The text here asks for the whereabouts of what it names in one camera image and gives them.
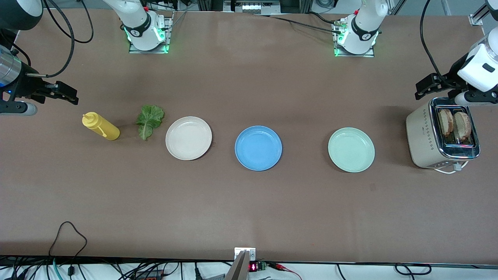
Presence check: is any toasted bread slice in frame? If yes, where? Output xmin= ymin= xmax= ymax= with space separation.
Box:
xmin=454 ymin=111 xmax=473 ymax=142
xmin=438 ymin=108 xmax=455 ymax=137

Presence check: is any yellow squeeze bottle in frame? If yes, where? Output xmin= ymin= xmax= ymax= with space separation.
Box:
xmin=82 ymin=112 xmax=121 ymax=141

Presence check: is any green lettuce leaf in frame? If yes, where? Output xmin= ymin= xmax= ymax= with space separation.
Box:
xmin=136 ymin=105 xmax=165 ymax=141

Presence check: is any light green plate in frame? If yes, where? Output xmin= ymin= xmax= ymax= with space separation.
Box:
xmin=328 ymin=127 xmax=375 ymax=173

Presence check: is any beige plate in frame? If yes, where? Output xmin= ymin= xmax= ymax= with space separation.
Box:
xmin=165 ymin=116 xmax=213 ymax=161

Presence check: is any blue plate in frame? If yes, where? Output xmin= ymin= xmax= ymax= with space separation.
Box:
xmin=235 ymin=125 xmax=283 ymax=171

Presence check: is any cream and chrome toaster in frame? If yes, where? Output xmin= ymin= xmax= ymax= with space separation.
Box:
xmin=405 ymin=97 xmax=480 ymax=170

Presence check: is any metal electronics box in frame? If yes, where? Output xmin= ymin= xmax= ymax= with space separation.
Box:
xmin=223 ymin=0 xmax=281 ymax=15

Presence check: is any black power strip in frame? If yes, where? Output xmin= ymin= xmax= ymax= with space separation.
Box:
xmin=134 ymin=269 xmax=165 ymax=280

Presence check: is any red clip lead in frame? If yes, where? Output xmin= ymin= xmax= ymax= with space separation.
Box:
xmin=268 ymin=262 xmax=302 ymax=280

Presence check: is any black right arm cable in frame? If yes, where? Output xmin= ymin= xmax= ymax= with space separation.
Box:
xmin=10 ymin=0 xmax=94 ymax=78

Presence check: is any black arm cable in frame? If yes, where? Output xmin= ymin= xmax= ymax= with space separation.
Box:
xmin=419 ymin=0 xmax=452 ymax=88
xmin=10 ymin=0 xmax=94 ymax=78

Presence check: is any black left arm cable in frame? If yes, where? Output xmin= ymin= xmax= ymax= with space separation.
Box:
xmin=419 ymin=0 xmax=452 ymax=88

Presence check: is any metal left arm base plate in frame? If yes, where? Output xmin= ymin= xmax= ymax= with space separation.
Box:
xmin=333 ymin=19 xmax=375 ymax=58

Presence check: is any white toaster power cable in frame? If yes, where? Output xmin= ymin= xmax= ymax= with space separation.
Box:
xmin=433 ymin=162 xmax=469 ymax=174

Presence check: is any black table cable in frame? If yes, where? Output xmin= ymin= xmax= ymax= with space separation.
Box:
xmin=307 ymin=11 xmax=343 ymax=26
xmin=253 ymin=13 xmax=345 ymax=35

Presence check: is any thin black looped cable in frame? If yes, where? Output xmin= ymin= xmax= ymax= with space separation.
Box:
xmin=49 ymin=221 xmax=88 ymax=258

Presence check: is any black coiled floor cable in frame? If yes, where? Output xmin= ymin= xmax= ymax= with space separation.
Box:
xmin=395 ymin=263 xmax=432 ymax=276

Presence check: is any grey metal camera mount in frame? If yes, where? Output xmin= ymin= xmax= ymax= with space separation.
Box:
xmin=225 ymin=247 xmax=256 ymax=280

